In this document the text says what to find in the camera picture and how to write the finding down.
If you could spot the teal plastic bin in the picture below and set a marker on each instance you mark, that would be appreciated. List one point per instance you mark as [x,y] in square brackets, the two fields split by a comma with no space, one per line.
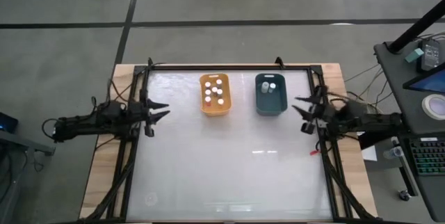
[273,104]

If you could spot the clear plastic tube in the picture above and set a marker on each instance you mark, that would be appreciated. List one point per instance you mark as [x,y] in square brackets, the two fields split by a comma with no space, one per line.
[394,152]

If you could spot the black castor wheel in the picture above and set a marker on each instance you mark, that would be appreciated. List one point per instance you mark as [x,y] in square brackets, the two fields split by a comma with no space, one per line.
[404,195]

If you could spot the black slanted pole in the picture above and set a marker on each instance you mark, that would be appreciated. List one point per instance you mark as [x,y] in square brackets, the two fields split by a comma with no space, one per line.
[417,27]

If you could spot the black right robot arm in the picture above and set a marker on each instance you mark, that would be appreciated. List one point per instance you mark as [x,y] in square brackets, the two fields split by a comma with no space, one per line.
[368,125]

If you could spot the tablet with blue screen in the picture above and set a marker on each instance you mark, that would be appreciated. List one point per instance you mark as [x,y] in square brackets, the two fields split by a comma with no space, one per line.
[431,82]

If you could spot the black table clamp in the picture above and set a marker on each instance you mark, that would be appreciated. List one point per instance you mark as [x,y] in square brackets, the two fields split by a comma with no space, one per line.
[279,62]
[150,62]

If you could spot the black metal table frame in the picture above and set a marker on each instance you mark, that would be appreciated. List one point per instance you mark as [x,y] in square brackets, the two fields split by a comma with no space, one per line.
[226,67]

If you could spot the white tape roll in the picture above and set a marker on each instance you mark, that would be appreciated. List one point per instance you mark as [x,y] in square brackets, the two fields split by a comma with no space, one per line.
[434,106]

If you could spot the black desk support bar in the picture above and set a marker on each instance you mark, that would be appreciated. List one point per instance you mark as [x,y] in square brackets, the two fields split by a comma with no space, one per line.
[368,143]

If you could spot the white paper sheet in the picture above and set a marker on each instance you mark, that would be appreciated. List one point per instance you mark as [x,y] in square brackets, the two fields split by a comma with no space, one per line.
[369,152]

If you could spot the grey metal cart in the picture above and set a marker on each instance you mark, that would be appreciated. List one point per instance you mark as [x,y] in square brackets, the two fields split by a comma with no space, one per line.
[21,144]

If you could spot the orange plastic bin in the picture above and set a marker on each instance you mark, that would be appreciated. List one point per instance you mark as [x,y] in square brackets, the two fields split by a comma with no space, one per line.
[215,110]

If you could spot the backlit black keyboard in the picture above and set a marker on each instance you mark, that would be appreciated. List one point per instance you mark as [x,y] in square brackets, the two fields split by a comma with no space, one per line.
[429,156]

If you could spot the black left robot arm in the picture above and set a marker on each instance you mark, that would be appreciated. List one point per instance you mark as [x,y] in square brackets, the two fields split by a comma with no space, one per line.
[87,125]

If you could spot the small teal box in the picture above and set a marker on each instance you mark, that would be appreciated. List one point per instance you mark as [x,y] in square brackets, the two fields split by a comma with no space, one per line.
[413,55]

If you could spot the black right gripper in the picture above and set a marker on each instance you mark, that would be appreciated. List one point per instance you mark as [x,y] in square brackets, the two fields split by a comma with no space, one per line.
[320,112]

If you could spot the black device with blue light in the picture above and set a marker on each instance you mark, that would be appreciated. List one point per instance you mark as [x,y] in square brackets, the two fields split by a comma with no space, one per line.
[6,123]

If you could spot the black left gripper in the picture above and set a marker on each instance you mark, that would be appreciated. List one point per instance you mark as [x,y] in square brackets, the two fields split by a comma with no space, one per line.
[143,112]

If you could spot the dark grey side desk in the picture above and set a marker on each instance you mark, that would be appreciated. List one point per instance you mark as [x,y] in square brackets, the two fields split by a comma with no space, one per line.
[400,88]

